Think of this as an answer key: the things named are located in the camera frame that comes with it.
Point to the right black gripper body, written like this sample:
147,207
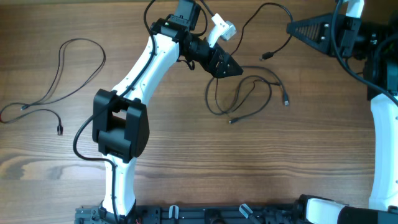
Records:
351,30

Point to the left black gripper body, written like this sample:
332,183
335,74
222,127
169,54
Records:
208,61

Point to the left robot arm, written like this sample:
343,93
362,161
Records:
121,124

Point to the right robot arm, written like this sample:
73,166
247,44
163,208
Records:
378,48

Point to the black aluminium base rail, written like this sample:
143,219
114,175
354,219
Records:
276,213

